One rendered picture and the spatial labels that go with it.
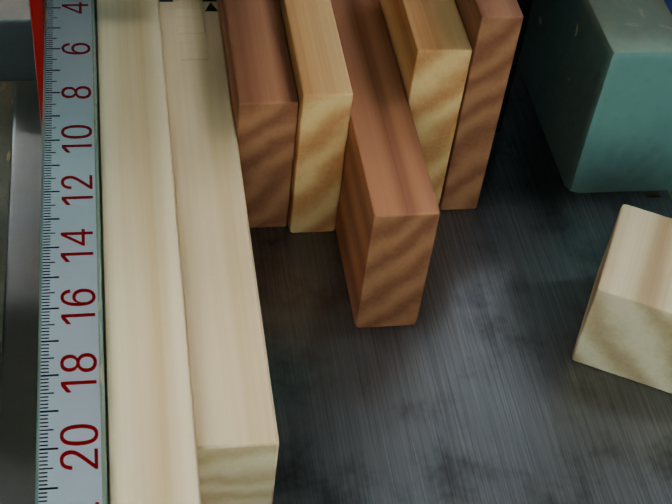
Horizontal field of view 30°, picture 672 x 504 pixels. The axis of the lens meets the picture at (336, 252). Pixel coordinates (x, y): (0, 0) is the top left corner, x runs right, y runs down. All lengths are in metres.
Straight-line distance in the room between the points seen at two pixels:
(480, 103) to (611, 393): 0.10
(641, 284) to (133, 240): 0.14
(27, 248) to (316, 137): 0.18
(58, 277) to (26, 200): 0.22
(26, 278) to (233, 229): 0.17
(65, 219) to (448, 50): 0.12
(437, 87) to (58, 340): 0.15
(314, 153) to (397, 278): 0.05
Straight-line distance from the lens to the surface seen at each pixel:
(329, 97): 0.36
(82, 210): 0.33
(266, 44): 0.39
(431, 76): 0.38
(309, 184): 0.39
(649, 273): 0.37
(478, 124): 0.39
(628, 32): 0.41
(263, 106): 0.37
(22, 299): 0.50
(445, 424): 0.36
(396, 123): 0.37
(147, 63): 0.38
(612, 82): 0.40
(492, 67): 0.38
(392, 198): 0.35
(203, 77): 0.39
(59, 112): 0.36
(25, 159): 0.55
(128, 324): 0.31
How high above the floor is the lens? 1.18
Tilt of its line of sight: 46 degrees down
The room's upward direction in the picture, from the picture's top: 8 degrees clockwise
